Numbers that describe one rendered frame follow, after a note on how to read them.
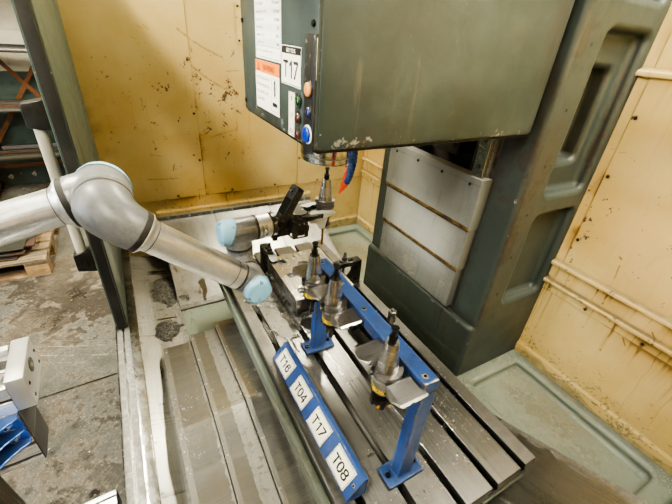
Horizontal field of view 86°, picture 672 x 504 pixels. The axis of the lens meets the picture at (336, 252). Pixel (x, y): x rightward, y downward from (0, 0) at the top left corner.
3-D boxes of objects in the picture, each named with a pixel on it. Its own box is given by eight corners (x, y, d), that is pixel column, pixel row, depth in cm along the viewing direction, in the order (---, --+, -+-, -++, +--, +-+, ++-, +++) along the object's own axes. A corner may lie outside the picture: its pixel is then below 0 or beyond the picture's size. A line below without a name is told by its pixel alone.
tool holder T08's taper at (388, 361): (402, 372, 70) (409, 347, 66) (382, 378, 68) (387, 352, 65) (392, 355, 73) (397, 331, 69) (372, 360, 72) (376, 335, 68)
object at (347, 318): (336, 332, 80) (337, 329, 80) (325, 317, 84) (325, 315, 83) (363, 323, 83) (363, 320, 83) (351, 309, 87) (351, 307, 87)
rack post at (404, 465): (389, 491, 81) (413, 408, 66) (376, 469, 85) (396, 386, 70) (423, 470, 86) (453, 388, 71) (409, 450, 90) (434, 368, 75)
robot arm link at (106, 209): (88, 187, 65) (284, 282, 98) (90, 168, 73) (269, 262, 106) (54, 238, 66) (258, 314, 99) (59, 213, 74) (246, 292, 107)
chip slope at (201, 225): (187, 335, 155) (178, 286, 142) (166, 258, 205) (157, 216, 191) (361, 286, 195) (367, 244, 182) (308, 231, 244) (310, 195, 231)
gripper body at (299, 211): (299, 226, 120) (265, 233, 114) (300, 202, 116) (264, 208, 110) (310, 236, 115) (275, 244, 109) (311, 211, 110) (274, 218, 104)
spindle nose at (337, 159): (364, 162, 108) (369, 120, 102) (322, 170, 99) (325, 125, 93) (330, 148, 118) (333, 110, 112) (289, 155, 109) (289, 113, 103)
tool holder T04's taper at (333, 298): (346, 303, 86) (349, 280, 83) (331, 309, 84) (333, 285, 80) (335, 293, 89) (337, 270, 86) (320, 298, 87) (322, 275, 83)
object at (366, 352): (363, 368, 72) (363, 365, 71) (349, 350, 76) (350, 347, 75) (391, 356, 75) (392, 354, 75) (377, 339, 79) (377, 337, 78)
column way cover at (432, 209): (444, 309, 138) (482, 181, 112) (374, 250, 173) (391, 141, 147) (454, 306, 140) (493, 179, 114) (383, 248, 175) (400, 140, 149)
